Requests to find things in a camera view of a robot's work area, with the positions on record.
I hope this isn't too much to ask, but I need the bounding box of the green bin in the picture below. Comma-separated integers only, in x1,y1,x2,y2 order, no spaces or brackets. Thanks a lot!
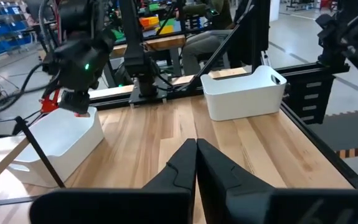
110,28,126,41

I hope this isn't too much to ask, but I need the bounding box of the person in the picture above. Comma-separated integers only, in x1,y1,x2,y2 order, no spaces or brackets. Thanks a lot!
181,0,245,75

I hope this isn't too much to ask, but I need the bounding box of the yellow bin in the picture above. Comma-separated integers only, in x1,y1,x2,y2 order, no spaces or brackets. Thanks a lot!
156,24,176,35

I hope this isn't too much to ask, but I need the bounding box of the orange bin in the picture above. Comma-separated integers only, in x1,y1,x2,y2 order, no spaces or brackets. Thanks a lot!
139,16,160,29

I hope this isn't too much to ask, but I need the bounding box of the storage rack with blue bins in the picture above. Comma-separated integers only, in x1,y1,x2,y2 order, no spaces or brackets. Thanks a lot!
0,2,35,60

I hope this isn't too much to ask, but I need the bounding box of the background wooden table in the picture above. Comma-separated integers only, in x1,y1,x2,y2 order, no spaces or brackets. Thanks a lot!
110,34,187,58

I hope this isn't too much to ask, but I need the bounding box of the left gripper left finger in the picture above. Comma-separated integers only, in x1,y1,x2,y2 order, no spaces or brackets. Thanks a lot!
29,139,197,224

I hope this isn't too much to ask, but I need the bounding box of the black aluminium table frame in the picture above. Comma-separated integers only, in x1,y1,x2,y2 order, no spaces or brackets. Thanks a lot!
0,0,358,208

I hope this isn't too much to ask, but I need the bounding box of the grey foam floor mat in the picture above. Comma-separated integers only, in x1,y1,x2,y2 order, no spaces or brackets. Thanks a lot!
306,107,358,160

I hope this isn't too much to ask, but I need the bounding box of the white plastic basket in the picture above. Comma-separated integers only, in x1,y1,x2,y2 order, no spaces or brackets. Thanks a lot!
200,65,288,121
6,106,105,189

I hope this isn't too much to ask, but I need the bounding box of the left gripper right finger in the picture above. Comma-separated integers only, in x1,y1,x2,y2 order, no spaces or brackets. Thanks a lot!
197,139,358,224

